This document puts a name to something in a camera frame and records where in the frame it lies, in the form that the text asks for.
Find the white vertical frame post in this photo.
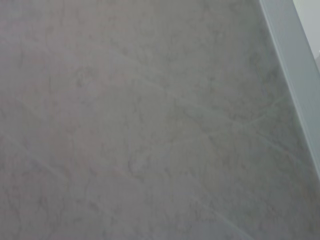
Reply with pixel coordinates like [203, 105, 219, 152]
[258, 0, 320, 181]

